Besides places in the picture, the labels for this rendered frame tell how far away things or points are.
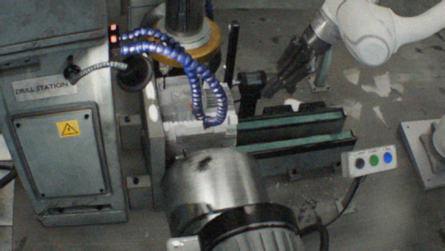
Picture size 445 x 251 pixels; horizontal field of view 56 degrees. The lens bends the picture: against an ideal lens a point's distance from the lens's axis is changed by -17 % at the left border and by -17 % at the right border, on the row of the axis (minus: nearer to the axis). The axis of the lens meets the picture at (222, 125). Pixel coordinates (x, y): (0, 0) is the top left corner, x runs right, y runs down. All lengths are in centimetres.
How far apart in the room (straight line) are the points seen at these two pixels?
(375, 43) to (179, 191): 55
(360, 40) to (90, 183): 75
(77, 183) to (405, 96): 135
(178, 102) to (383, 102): 92
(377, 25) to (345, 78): 101
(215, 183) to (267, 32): 110
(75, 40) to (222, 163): 45
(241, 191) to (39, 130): 48
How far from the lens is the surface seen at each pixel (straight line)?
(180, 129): 130
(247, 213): 82
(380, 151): 137
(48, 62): 96
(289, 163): 155
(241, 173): 113
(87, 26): 90
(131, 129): 153
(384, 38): 96
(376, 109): 190
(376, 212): 160
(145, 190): 139
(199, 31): 114
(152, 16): 156
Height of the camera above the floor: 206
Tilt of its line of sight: 49 degrees down
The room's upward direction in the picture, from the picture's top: 7 degrees clockwise
